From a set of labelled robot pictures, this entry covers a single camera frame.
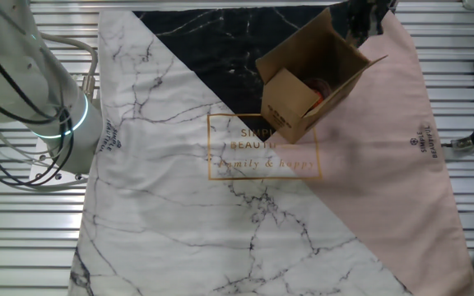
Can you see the small camera on mount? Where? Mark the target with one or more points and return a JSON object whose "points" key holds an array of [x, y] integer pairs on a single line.
{"points": [[473, 140]]}

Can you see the marble pink black tablecloth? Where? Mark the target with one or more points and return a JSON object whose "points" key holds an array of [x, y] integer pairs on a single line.
{"points": [[220, 230]]}

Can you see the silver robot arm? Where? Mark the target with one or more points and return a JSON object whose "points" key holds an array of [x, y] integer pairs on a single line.
{"points": [[15, 82]]}

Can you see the brown cardboard box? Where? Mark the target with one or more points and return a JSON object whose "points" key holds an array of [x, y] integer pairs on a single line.
{"points": [[286, 103]]}

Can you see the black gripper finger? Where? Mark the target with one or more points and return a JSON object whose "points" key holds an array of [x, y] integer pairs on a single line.
{"points": [[357, 20], [377, 18]]}

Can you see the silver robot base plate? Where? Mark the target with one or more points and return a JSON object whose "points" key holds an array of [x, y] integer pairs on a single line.
{"points": [[39, 168]]}

